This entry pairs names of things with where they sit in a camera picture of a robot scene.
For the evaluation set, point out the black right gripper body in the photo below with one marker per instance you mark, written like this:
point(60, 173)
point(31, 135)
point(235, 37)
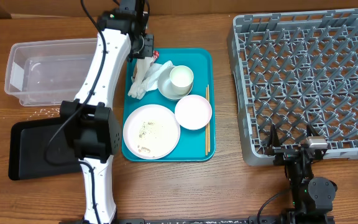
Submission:
point(284, 155)

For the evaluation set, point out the large white dirty plate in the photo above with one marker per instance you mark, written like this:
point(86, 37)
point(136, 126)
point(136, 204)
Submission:
point(151, 132)

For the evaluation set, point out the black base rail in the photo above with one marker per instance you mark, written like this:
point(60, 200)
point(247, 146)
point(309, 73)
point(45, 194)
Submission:
point(249, 220)

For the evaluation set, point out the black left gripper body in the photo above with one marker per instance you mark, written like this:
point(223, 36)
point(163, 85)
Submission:
point(143, 45)

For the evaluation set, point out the pale green cup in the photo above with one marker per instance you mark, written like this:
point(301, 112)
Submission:
point(181, 78)

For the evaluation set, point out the grey small saucer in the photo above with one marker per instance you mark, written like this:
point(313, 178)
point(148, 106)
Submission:
point(165, 87)

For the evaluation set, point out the clear plastic waste bin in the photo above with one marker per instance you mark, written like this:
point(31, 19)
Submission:
point(48, 72)

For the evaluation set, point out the wooden chopstick left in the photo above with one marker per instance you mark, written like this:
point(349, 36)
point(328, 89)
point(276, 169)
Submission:
point(207, 125)

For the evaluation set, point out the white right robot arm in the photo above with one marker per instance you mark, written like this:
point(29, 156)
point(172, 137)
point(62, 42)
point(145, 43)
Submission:
point(312, 196)

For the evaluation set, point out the teal plastic serving tray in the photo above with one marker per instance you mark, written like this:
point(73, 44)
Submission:
point(191, 146)

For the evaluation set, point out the wooden chopstick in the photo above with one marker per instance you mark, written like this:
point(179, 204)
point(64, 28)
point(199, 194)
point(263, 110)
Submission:
point(207, 125)
point(209, 131)

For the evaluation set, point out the grey dishwasher rack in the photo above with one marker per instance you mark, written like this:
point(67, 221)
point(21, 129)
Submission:
point(294, 69)

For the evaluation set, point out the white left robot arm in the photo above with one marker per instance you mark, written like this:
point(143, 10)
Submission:
point(89, 125)

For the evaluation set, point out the wooden chopstick right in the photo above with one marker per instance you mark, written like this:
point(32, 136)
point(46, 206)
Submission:
point(209, 131)

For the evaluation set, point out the black plastic tray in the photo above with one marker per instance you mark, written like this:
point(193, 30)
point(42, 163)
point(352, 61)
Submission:
point(26, 156)

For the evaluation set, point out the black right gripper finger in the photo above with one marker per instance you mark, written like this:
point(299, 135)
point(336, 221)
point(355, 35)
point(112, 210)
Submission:
point(311, 132)
point(273, 141)

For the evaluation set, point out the white napkin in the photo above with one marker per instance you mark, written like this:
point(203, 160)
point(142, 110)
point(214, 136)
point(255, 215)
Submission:
point(142, 66)
point(149, 82)

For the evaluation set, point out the pink plastic bowl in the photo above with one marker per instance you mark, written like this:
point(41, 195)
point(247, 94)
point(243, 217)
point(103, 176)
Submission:
point(193, 112)

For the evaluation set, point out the red snack wrapper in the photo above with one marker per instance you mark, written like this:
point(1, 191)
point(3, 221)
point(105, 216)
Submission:
point(156, 54)

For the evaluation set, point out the scattered rice grains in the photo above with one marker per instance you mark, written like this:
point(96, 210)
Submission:
point(45, 113)

